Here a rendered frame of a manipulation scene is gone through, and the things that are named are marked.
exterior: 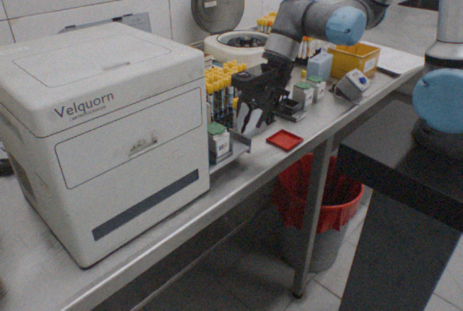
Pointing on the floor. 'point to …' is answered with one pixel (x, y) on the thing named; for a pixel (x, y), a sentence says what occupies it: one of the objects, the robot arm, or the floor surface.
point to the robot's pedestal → (397, 258)
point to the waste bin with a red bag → (291, 244)
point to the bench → (21, 237)
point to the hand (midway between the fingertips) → (241, 137)
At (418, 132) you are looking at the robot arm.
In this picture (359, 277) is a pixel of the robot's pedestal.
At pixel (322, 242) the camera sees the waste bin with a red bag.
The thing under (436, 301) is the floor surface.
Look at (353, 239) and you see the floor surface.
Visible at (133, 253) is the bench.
